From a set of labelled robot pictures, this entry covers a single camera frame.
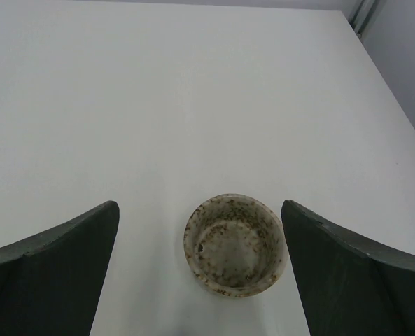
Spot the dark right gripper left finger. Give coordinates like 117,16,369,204
0,200,120,335

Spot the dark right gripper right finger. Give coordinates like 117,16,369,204
281,200,415,335

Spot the speckled white small cup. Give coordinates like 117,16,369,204
183,194,288,298

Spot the aluminium corner frame post right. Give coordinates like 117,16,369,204
348,0,374,39

